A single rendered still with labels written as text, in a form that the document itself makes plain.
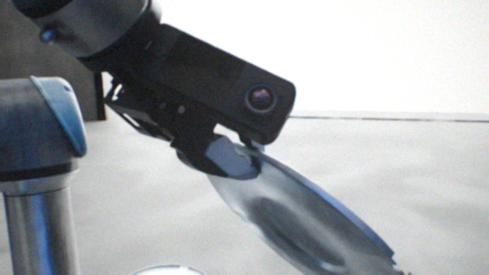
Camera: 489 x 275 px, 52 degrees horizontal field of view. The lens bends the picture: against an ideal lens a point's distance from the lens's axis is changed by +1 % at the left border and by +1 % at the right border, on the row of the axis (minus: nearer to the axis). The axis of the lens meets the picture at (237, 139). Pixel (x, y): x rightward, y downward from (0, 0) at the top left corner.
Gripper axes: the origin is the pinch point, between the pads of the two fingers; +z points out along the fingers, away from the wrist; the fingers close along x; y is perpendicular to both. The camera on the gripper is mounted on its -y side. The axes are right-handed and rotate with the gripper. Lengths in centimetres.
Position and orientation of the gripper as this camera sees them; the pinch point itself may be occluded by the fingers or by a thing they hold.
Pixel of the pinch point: (259, 165)
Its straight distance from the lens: 48.5
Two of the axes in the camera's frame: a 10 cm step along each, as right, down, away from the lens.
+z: 4.7, 5.2, 7.1
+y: -7.4, -2.0, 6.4
